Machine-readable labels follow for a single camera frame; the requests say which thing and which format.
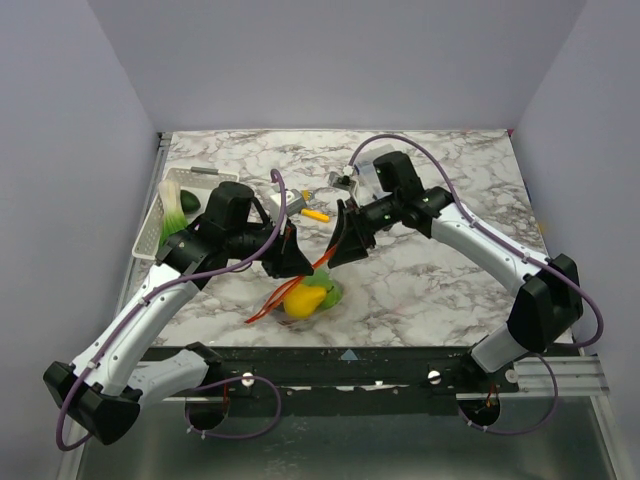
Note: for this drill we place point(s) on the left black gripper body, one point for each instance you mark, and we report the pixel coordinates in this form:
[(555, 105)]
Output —
[(253, 244)]

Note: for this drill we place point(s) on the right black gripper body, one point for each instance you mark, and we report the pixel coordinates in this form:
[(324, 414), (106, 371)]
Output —
[(358, 228)]

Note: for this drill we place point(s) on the yellow toy pear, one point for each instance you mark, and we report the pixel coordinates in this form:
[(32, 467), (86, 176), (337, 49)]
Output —
[(303, 301)]

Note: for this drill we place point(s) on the clear bag with orange zipper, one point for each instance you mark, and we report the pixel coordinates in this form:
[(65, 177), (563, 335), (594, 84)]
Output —
[(275, 301)]

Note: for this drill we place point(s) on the green toy lime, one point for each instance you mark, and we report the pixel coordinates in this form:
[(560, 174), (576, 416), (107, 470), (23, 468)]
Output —
[(333, 297)]

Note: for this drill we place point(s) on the green toy leaf vegetable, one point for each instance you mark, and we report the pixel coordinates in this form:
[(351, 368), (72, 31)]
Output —
[(319, 278)]

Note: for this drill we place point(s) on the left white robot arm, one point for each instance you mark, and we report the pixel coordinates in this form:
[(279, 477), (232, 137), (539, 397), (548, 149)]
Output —
[(102, 389)]

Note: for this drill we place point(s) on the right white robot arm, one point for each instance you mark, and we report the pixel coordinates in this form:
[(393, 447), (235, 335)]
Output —
[(546, 303)]

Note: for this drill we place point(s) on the clear plastic parts box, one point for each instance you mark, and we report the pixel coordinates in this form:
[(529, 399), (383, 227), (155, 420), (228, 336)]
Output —
[(365, 170)]

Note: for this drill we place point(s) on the dark green toy avocado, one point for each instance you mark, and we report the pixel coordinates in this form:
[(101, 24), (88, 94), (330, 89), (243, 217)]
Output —
[(189, 202)]

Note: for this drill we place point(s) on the toy bok choy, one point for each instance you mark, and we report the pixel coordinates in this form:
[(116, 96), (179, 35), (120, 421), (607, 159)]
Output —
[(173, 218)]

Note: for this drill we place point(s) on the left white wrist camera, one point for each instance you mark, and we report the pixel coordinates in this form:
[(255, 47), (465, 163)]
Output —
[(294, 203)]

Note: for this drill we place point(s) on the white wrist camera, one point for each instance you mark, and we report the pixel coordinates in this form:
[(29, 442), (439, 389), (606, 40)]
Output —
[(294, 203), (350, 182)]

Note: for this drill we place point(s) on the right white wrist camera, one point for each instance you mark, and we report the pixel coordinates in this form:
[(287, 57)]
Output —
[(350, 182)]

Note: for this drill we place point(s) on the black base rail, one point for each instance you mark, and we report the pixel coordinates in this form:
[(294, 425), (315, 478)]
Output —
[(345, 381)]

